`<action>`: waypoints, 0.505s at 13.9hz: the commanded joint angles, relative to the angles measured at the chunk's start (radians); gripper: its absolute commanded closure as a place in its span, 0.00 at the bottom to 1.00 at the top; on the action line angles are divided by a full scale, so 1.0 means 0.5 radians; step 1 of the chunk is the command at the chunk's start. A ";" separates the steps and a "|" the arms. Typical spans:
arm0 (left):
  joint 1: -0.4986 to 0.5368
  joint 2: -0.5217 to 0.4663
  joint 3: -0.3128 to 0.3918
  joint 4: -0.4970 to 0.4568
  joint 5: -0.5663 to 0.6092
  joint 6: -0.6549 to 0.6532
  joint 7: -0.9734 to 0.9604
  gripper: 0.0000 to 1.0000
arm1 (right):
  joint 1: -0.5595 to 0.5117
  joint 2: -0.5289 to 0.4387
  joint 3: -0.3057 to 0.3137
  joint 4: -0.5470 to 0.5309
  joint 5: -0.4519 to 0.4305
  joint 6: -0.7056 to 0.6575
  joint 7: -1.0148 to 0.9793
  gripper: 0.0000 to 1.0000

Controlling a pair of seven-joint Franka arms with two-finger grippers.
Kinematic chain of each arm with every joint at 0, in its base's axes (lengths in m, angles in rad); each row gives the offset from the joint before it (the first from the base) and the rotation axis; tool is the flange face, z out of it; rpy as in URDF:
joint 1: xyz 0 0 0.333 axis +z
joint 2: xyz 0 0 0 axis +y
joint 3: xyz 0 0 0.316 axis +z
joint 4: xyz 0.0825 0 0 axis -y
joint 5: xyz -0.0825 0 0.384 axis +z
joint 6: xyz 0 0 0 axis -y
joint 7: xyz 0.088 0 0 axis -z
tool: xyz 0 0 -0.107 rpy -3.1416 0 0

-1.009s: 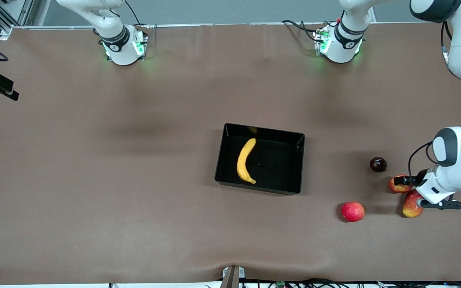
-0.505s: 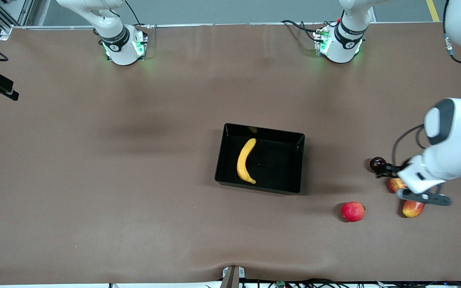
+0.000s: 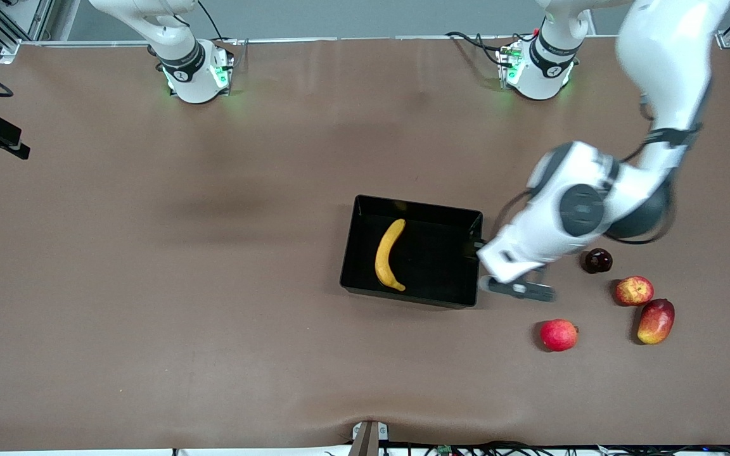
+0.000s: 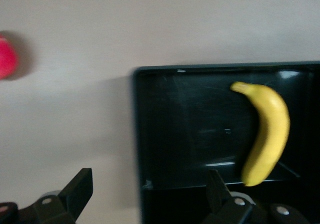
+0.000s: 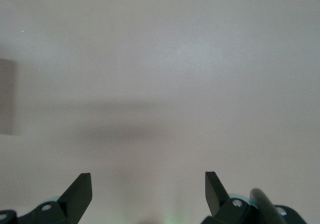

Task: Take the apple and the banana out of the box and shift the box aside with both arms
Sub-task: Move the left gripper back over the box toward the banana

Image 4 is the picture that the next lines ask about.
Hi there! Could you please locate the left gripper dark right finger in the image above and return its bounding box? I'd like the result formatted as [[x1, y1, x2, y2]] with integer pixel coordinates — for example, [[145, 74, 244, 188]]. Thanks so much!
[[201, 169, 311, 224]]

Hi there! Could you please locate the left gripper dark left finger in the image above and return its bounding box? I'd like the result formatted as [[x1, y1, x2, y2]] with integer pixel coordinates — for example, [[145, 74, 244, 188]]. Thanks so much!
[[0, 168, 94, 224]]

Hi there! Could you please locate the black plastic box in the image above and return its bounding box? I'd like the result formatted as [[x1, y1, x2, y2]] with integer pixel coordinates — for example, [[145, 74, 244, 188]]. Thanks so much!
[[131, 61, 320, 224]]

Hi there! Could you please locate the yellow banana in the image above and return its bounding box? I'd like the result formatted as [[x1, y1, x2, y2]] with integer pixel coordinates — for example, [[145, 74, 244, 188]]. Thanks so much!
[[229, 81, 291, 187]]

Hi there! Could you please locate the red apple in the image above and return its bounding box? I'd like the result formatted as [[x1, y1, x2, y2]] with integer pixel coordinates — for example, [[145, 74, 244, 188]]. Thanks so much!
[[0, 31, 20, 80]]

